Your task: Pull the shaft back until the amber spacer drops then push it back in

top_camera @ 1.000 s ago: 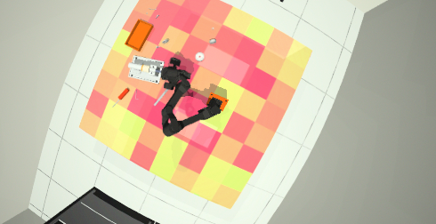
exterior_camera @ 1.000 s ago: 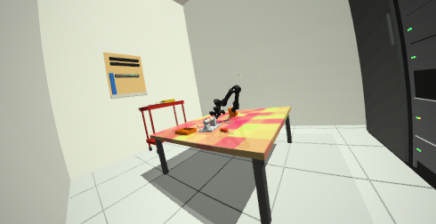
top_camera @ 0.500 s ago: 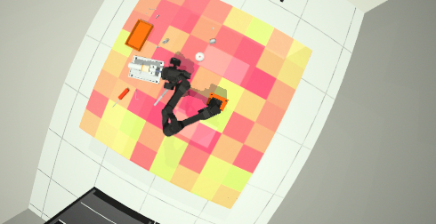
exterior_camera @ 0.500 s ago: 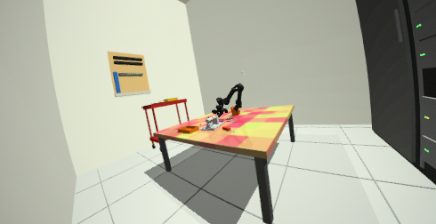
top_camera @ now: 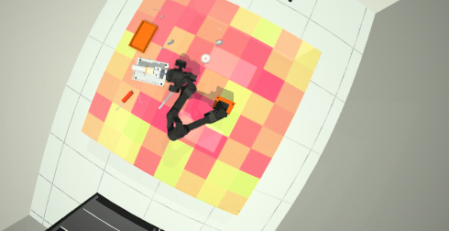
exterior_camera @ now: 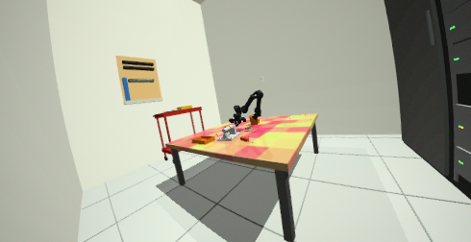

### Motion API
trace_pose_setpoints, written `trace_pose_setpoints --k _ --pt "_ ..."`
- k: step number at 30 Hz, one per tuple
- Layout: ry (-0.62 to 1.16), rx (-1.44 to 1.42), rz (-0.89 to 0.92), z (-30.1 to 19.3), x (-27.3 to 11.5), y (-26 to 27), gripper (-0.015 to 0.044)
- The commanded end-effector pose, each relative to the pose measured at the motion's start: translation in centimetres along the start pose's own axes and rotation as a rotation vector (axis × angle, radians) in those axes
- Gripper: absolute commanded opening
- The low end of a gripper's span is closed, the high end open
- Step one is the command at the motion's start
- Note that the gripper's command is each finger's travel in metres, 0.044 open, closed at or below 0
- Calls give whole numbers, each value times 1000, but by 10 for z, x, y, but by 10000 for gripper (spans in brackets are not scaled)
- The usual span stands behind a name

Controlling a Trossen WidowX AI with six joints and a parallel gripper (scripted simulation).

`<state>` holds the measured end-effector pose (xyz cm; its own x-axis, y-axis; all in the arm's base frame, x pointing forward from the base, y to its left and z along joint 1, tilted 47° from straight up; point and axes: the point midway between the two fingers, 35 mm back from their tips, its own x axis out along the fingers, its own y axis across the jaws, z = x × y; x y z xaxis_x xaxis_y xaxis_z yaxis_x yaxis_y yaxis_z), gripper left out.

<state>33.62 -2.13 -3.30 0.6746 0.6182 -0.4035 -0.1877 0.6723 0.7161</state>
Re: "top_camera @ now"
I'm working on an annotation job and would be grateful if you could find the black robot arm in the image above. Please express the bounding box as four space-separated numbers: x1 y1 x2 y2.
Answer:
166 69 229 141

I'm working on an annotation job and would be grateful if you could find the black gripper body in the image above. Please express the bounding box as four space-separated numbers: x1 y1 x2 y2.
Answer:
169 60 186 93

